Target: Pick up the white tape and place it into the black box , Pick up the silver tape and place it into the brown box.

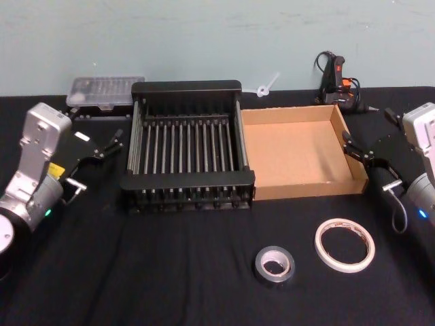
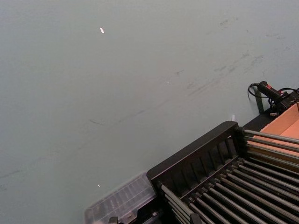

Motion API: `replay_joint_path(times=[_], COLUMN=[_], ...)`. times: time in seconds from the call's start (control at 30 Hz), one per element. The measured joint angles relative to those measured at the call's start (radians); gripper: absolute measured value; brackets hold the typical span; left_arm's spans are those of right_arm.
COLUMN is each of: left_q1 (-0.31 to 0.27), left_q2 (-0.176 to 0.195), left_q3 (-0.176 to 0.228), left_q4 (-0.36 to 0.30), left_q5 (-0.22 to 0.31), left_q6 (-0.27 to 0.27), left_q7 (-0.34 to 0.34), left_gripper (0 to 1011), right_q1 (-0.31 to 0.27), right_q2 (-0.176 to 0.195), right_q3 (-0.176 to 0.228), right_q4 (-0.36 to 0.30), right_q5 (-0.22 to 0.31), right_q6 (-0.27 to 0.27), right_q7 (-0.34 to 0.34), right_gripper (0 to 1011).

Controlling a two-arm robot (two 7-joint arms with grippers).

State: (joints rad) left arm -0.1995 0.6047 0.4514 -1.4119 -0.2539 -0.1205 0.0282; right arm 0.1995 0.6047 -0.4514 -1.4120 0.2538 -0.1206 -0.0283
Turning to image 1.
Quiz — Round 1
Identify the roll of silver tape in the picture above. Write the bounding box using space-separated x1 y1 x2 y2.
254 244 296 290

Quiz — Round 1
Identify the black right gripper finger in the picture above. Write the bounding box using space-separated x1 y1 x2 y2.
343 146 375 165
342 131 365 156

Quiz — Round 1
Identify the clear plastic case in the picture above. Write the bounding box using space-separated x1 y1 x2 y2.
65 76 146 124

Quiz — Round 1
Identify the black corded tool, red switch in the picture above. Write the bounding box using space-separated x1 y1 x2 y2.
313 50 380 115

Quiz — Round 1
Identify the roll of white tape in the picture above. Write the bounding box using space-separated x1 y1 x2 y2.
314 218 377 274

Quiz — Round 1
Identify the black rack with steel bars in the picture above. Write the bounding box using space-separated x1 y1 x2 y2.
118 79 256 215

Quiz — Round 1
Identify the black table cloth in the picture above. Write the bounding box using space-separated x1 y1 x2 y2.
0 86 435 326

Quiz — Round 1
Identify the plain pale wall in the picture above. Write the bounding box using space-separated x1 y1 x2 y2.
0 0 435 98

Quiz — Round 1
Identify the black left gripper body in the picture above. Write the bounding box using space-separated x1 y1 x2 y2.
50 130 103 181

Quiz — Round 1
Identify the shallow brown cardboard tray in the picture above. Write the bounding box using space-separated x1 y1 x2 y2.
239 104 370 202

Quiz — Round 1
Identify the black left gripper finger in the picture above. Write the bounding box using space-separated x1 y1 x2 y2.
94 145 124 161
101 128 124 154

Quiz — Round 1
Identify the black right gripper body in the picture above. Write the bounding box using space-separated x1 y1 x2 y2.
368 130 414 192

